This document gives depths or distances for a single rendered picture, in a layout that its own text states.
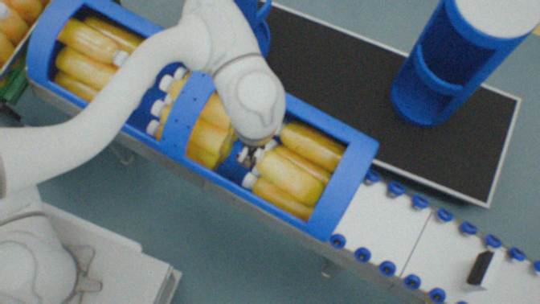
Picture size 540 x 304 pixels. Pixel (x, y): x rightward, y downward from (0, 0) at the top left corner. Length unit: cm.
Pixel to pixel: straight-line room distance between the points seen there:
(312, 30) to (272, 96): 171
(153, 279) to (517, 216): 179
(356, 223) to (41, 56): 93
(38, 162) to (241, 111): 35
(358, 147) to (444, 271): 48
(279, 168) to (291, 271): 121
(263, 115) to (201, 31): 18
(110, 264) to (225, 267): 110
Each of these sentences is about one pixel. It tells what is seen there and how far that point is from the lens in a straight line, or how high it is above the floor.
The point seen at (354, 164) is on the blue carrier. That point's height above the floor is 123.
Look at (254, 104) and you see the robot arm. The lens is 102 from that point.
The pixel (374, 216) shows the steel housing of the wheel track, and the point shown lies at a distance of 172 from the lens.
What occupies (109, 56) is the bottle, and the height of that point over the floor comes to 117.
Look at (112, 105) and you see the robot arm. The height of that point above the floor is 172.
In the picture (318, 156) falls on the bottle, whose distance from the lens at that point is 152.
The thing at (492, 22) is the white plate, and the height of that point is 104.
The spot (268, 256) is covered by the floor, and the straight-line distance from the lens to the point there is 261.
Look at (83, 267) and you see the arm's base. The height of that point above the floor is 110.
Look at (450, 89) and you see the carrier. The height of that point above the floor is 61.
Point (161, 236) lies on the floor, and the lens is 264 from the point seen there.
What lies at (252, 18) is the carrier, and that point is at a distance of 221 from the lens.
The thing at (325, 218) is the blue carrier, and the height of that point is 119.
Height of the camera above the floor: 260
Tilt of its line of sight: 75 degrees down
